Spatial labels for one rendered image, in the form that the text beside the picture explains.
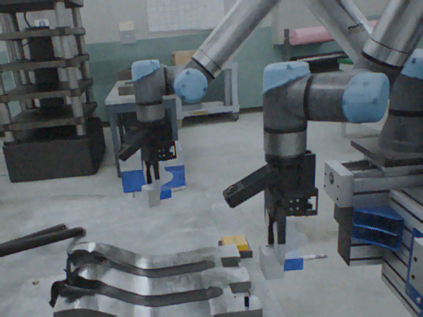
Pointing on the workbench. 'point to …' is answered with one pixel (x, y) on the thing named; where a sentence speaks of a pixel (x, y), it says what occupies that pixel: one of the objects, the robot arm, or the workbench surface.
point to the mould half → (222, 305)
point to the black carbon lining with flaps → (72, 285)
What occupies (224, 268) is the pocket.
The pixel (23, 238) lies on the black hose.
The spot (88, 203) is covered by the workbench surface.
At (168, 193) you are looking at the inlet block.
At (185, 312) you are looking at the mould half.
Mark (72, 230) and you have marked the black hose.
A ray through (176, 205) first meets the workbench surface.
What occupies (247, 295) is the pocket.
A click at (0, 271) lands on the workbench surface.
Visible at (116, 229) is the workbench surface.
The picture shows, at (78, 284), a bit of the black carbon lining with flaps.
